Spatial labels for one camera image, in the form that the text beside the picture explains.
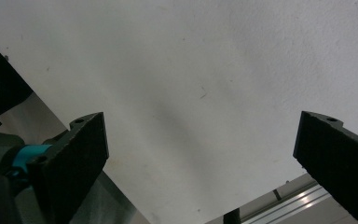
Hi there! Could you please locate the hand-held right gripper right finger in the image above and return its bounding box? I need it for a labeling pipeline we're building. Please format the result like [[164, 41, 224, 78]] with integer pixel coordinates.
[[293, 110, 358, 224]]

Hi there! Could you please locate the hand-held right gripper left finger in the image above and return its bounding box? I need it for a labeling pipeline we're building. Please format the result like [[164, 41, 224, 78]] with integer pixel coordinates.
[[27, 112, 110, 224]]

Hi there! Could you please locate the blue band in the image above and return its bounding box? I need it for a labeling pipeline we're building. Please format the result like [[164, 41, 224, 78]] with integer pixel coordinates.
[[11, 144, 53, 185]]

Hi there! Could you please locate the metal rail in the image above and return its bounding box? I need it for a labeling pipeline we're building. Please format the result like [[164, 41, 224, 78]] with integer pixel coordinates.
[[241, 184, 334, 224]]

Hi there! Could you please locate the black stand post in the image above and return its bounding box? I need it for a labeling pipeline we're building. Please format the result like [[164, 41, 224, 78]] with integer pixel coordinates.
[[223, 207, 241, 224]]

